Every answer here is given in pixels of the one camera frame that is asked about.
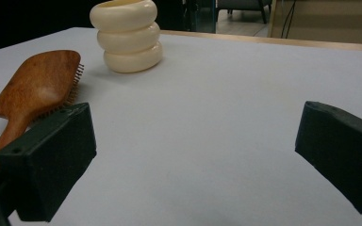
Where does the grey chair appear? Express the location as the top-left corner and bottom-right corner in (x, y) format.
(216, 0), (272, 24)

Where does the white table sheet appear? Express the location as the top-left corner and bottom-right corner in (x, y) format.
(0, 26), (362, 226)

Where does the wooden hairbrush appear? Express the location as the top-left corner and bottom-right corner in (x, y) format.
(0, 49), (85, 175)

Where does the black hanging cable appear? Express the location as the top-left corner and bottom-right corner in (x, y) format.
(280, 0), (297, 40)

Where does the cream ribbed cup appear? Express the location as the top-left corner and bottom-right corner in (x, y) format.
(89, 0), (164, 74)

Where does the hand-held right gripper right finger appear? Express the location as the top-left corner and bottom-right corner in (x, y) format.
(294, 101), (362, 217)

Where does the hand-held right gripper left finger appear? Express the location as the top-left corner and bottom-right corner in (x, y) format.
(0, 102), (97, 223)

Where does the light wooden platform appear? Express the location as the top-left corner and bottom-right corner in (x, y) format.
(267, 0), (362, 48)

